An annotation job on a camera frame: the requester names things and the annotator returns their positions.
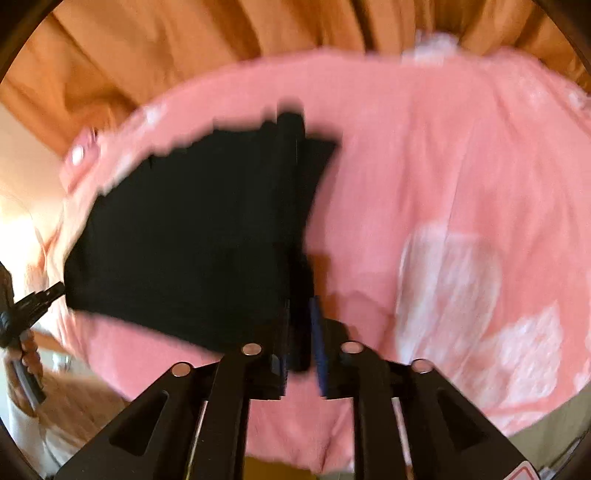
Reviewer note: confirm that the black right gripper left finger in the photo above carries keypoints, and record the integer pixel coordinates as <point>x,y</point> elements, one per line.
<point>190,423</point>

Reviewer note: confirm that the black small garment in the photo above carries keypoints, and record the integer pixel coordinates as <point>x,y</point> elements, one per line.
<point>206,243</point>

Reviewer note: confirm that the orange curtain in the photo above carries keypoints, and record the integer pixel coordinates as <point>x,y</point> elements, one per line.
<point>92,63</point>

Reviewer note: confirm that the pink plush pillow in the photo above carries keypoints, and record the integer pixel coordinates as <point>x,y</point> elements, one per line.
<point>80,158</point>

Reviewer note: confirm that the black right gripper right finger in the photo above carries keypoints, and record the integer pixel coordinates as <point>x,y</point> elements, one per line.
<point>409,421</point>

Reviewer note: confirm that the pink fleece blanket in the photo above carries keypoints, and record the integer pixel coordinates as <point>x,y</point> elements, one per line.
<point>453,224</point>

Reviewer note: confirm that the person's left hand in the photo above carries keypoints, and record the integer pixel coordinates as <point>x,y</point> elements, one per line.
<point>29,357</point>

